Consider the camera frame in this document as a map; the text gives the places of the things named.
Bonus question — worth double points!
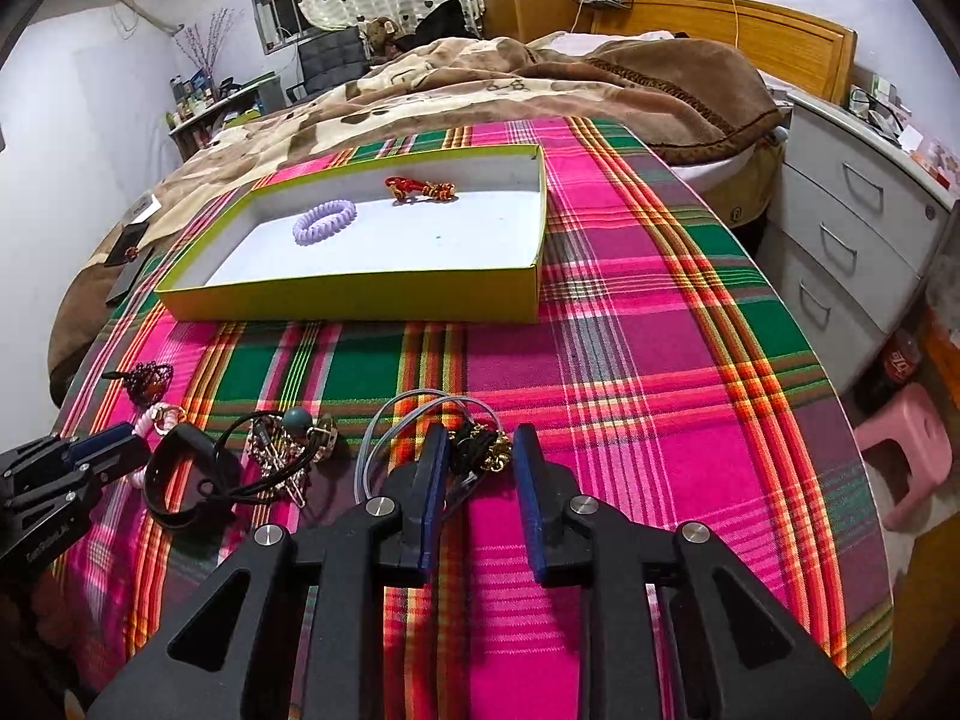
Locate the brown teddy bear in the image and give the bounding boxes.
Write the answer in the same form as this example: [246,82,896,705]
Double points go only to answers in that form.
[358,15,402,61]

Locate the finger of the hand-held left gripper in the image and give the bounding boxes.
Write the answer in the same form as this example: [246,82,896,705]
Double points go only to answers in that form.
[0,424,134,482]
[0,435,152,535]

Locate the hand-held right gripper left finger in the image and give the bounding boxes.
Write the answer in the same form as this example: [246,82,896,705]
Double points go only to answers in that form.
[88,422,455,720]

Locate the black clothing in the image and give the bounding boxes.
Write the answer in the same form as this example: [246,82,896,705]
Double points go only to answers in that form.
[397,0,470,53]

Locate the white desk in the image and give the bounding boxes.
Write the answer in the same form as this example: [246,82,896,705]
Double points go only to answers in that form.
[166,71,290,162]

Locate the black phone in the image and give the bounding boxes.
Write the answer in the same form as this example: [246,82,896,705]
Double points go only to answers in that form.
[105,223,145,267]
[105,246,156,307]

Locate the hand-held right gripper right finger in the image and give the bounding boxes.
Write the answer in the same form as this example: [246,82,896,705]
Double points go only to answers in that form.
[512,422,875,720]

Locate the yellow-green cardboard box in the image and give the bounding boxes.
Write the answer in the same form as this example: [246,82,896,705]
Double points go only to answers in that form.
[154,142,548,325]

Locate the black gold charm hair tie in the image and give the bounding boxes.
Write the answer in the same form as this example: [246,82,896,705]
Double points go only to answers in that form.
[448,420,515,488]

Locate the pink plastic stool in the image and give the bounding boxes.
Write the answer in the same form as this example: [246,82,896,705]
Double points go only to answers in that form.
[853,382,953,533]

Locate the wooden headboard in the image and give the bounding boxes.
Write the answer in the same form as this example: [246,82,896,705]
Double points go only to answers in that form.
[592,0,858,106]

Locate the white drawer dresser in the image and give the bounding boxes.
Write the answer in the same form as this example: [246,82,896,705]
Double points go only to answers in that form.
[757,86,960,398]

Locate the dark red beaded bracelet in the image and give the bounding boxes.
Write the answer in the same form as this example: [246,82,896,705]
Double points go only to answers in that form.
[112,362,175,407]

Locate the red orange beaded ornament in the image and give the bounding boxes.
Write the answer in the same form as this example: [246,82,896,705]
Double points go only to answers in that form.
[385,175,457,205]

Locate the purple flower branches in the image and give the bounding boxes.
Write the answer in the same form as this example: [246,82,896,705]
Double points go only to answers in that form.
[174,7,241,83]

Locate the black wristband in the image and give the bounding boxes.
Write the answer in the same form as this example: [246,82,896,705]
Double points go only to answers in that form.
[142,424,242,531]

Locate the grey chair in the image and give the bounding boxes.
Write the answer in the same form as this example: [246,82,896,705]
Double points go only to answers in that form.
[289,25,372,102]

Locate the pink white spiral hair tie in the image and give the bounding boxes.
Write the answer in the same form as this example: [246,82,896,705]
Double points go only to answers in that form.
[127,403,187,488]

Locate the brown patterned blanket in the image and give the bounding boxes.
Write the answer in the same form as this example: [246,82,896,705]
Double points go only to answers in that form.
[49,34,788,406]

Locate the black hair tie green bead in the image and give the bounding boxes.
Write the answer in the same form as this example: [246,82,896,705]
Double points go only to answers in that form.
[214,405,338,503]

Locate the purple spiral hair tie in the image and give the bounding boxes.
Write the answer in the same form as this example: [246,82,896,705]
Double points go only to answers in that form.
[292,199,356,247]

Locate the white pillow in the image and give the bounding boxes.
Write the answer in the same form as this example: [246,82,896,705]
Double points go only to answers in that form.
[525,30,676,59]

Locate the grey-blue hair tie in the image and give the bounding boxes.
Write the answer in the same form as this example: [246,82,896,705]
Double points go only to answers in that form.
[352,388,502,503]

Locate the window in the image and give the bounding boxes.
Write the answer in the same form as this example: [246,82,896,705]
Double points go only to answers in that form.
[250,0,308,55]

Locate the eyeglasses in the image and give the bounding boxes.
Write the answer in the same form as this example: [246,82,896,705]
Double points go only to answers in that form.
[847,86,908,140]

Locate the cola bottle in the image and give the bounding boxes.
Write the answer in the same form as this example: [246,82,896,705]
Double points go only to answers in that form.
[855,330,923,406]

